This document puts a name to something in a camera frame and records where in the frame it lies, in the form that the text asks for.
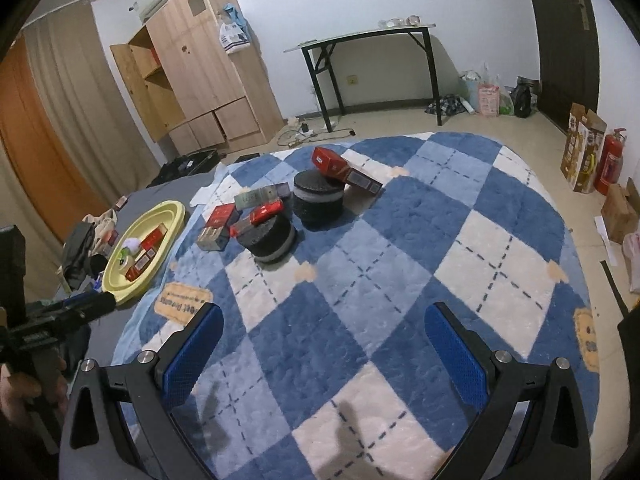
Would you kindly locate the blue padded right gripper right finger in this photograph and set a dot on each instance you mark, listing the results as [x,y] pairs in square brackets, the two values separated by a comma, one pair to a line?
[529,421]

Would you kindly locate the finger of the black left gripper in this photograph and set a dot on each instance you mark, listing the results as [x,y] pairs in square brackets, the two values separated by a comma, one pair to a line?
[40,326]

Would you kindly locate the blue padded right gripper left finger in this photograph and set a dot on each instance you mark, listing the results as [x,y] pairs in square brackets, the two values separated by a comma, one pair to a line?
[96,442]

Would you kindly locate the black foam disc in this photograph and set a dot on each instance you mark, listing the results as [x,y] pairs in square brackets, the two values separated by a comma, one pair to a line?
[316,199]
[271,240]

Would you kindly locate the person's left hand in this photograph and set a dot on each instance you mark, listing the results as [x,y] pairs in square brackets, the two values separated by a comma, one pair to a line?
[17,389]

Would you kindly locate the beige and grey clothes pile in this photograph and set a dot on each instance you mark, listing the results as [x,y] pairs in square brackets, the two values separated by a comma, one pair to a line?
[85,250]

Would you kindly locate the orange curtain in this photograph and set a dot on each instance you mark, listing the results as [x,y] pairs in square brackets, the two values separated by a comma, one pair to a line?
[52,182]

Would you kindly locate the yellow plastic tray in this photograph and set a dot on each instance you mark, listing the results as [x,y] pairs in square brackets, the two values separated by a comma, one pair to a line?
[141,251]

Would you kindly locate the open black suitcase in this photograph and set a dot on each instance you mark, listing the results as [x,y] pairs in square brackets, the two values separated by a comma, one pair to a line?
[197,162]

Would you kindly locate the plain cardboard box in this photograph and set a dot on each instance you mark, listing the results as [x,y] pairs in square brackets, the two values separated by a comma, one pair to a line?
[620,211]

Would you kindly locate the black foam insert tray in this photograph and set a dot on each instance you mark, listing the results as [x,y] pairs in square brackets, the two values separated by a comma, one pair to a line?
[247,157]

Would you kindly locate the blue white checkered rug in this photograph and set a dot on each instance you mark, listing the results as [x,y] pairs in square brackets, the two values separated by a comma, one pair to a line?
[323,370]

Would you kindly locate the red fire extinguisher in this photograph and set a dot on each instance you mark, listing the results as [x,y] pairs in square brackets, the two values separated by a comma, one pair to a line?
[611,160]

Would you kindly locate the wooden wardrobe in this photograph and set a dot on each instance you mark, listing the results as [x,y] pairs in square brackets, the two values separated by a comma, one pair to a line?
[190,91]

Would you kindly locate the beige curtain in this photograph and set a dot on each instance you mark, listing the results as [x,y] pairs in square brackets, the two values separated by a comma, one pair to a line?
[84,105]

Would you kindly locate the brown printed cardboard box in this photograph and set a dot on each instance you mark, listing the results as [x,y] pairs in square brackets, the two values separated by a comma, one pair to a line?
[584,139]

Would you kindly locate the red cigarette pack on rug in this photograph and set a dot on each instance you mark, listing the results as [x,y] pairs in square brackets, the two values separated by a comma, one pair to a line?
[330,164]

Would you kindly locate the pink shopping bag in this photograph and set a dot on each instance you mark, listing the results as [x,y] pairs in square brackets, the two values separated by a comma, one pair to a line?
[488,100]

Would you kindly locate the white bag hanging on wardrobe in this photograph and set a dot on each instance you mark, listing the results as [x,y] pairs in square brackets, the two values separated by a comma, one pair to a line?
[234,33]

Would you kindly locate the black folding table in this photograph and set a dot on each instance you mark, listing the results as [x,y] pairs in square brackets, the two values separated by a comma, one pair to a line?
[387,68]

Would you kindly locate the dark door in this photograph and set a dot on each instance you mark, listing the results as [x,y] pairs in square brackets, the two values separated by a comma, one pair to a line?
[569,57]

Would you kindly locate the white power strip with cables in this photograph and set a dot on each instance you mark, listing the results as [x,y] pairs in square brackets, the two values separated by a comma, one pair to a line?
[298,132]

